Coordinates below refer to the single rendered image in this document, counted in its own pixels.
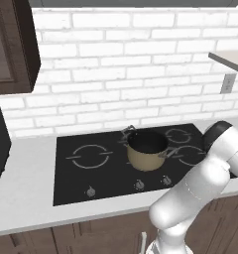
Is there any beige pot with black inside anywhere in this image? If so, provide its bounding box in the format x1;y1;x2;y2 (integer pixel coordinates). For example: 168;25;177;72
121;125;180;173

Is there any black hob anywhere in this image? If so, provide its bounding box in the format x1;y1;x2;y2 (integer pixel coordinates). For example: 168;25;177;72
53;123;238;207

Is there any grey hob knob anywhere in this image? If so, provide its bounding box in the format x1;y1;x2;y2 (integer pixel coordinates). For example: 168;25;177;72
162;175;173;187
134;179;146;191
85;186;96;197

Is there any brown base cupboard door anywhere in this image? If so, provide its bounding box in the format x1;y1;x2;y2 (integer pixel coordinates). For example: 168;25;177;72
72;210;160;254
184;193;238;254
0;224;75;254

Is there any grey range hood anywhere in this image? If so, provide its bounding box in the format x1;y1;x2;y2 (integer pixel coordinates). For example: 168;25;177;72
27;0;238;9

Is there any grey wall socket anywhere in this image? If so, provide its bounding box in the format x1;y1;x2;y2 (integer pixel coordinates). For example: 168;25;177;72
220;72;237;95

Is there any white cupboard handle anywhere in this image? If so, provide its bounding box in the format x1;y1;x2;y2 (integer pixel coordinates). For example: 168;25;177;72
140;231;148;254

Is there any pale wall shelf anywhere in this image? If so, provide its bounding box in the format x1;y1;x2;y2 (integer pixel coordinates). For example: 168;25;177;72
208;50;238;76

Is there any dark brown wall cupboard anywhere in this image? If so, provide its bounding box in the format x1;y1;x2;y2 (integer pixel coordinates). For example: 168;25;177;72
0;0;42;96

